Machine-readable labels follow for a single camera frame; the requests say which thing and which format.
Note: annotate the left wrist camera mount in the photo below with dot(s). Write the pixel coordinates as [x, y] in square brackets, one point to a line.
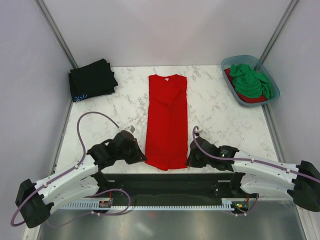
[130, 129]

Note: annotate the left aluminium frame post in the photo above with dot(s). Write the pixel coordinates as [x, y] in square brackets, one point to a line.
[56, 32]

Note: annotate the folded black t shirt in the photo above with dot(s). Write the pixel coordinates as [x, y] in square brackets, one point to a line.
[93, 80]

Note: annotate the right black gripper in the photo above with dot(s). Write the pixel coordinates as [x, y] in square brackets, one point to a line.
[191, 161]

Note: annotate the aluminium frame post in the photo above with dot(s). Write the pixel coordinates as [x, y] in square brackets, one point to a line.
[278, 30]
[56, 32]

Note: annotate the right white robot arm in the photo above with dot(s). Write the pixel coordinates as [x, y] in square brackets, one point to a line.
[255, 175]

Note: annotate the blue plastic basin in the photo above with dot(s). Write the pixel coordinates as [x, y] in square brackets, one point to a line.
[255, 64]

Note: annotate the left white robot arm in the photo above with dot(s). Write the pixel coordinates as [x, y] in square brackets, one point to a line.
[36, 201]

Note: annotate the red t shirt in basin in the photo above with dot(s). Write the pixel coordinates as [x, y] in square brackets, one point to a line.
[246, 99]

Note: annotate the red t shirt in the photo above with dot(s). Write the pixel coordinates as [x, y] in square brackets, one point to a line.
[166, 144]
[246, 99]

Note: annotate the green t shirt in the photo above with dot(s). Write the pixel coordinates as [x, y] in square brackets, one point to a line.
[250, 83]

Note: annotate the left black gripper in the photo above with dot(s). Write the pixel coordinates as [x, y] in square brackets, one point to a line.
[138, 156]

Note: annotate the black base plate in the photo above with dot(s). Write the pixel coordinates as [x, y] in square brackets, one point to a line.
[180, 189]

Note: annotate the right aluminium frame post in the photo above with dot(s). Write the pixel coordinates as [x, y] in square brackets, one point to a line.
[278, 30]

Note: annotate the white slotted cable duct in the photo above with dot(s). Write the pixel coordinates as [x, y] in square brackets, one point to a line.
[100, 205]

